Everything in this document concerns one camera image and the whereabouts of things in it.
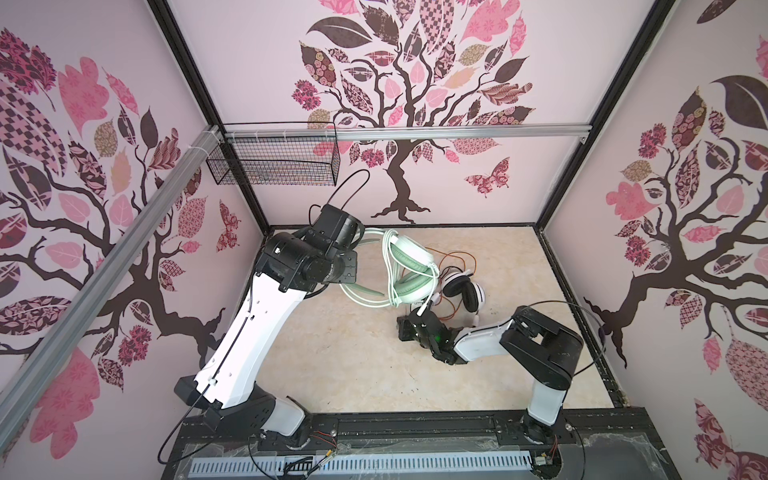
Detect mint green headphones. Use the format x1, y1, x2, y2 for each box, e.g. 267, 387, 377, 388
340, 228, 440, 314

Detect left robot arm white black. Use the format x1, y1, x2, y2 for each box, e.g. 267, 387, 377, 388
174, 205, 365, 441

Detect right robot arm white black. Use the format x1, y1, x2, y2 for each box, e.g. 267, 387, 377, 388
397, 306, 584, 443

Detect white black headphones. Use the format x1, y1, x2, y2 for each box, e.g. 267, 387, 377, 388
441, 270, 486, 327

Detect red headphone cable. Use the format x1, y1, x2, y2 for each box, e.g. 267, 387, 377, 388
428, 248, 478, 322

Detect black wire mesh basket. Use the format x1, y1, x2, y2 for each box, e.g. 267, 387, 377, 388
206, 120, 341, 186

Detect aluminium rail back wall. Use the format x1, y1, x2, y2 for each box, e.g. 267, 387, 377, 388
219, 123, 592, 143

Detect aluminium rail wall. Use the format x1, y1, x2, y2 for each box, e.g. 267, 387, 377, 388
219, 123, 592, 143
1, 125, 221, 447

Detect white slotted cable duct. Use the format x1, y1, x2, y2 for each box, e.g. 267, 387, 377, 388
187, 451, 532, 479

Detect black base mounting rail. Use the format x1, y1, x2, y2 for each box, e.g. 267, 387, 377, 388
174, 407, 661, 451

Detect aluminium rail left wall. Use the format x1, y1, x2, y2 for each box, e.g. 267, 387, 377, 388
1, 125, 221, 447

